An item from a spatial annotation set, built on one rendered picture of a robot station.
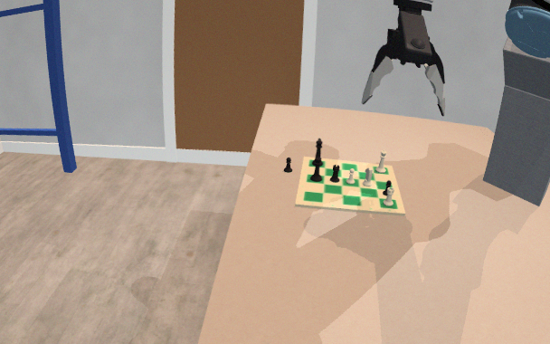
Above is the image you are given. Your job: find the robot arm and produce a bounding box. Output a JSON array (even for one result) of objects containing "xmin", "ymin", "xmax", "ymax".
[{"xmin": 398, "ymin": 0, "xmax": 550, "ymax": 64}]

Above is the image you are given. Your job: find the green and cream chessboard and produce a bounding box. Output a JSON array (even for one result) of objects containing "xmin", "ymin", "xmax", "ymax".
[{"xmin": 295, "ymin": 157, "xmax": 405, "ymax": 216}]

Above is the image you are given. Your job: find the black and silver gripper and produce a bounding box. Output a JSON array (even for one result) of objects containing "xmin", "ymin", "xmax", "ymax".
[{"xmin": 362, "ymin": 0, "xmax": 445, "ymax": 116}]

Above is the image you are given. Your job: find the white pawn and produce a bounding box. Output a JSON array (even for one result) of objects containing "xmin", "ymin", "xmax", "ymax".
[{"xmin": 346, "ymin": 168, "xmax": 355, "ymax": 185}]

